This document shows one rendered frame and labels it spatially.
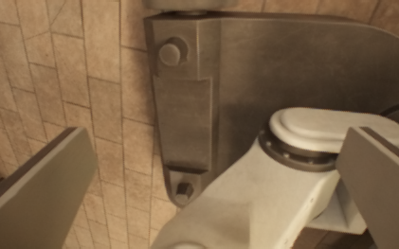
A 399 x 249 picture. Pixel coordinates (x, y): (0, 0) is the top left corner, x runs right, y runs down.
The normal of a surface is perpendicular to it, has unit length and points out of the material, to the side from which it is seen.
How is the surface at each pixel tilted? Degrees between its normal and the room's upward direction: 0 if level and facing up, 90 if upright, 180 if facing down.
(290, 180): 90
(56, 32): 0
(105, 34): 0
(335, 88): 0
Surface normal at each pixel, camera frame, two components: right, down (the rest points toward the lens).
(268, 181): -0.02, -0.85
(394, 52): -0.22, 0.51
